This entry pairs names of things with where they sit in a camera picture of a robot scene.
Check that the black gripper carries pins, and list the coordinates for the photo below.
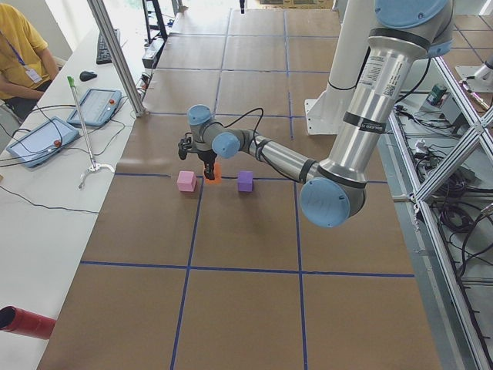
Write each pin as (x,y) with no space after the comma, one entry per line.
(206,156)

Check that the orange foam cube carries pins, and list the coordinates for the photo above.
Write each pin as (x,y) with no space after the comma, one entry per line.
(217,173)

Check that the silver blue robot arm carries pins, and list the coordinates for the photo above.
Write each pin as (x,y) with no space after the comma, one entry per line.
(398,34)

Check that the pink foam cube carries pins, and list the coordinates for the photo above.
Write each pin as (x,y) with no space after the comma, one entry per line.
(186,181)

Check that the purple foam cube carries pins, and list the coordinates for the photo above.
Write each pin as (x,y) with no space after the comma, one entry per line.
(245,181)

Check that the grabber reach stick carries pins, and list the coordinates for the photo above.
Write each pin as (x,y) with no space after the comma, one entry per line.
(94,165)

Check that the far blue teach pendant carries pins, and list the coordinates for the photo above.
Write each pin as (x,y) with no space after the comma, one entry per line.
(98,105)

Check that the blue teach pendant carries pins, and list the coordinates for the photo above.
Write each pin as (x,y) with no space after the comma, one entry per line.
(98,105)
(43,142)

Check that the black keyboard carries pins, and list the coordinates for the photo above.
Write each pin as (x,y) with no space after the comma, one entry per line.
(103,55)

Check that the black computer mouse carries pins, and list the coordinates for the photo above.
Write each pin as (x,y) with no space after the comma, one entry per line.
(86,75)

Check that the near blue teach pendant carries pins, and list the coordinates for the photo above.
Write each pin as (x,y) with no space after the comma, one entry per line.
(43,142)

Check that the seated person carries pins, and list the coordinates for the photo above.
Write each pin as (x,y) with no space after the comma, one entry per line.
(27,66)

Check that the red cylinder bottle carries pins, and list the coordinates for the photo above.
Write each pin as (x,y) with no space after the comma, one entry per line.
(22,322)

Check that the white pedestal column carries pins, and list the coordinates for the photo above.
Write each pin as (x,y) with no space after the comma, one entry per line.
(324,115)

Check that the aluminium frame post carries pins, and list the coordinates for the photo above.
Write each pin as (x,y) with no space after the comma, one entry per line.
(104,24)

